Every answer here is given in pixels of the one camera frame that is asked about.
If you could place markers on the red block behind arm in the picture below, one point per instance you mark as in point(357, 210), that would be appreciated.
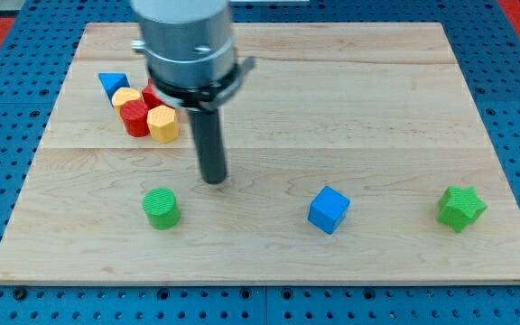
point(150, 97)

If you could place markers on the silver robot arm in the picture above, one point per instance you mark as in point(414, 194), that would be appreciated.
point(190, 51)

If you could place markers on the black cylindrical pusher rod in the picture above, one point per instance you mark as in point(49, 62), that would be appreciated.
point(207, 137)

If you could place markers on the blue cube block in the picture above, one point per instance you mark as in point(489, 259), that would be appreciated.
point(328, 209)

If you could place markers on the wooden board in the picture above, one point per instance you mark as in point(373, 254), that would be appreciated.
point(380, 112)

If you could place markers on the yellow hexagon block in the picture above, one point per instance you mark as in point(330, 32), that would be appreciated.
point(163, 124)

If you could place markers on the green cylinder block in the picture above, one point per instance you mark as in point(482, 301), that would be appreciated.
point(161, 209)

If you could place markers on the red cylinder block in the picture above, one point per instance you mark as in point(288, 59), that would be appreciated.
point(134, 116)

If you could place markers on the yellow rounded block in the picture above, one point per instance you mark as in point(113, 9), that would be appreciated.
point(122, 96)

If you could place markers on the blue triangle block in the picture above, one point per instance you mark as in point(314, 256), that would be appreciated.
point(112, 82)

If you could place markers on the green star block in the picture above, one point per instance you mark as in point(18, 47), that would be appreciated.
point(460, 207)

